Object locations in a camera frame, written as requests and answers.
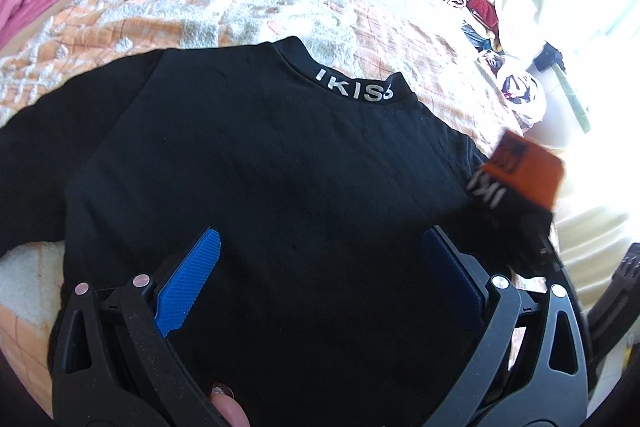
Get black sweater orange cuffs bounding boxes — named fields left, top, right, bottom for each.
left=1, top=37, right=564, bottom=426

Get operator left hand thumb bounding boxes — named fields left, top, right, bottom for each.
left=209, top=384, right=250, bottom=427

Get white patterned garment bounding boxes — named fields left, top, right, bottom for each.
left=477, top=50, right=547, bottom=132

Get cream curtain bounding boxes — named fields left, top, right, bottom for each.
left=528, top=0, right=639, bottom=150

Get orange white tufted blanket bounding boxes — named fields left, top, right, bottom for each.
left=1, top=0, right=518, bottom=426

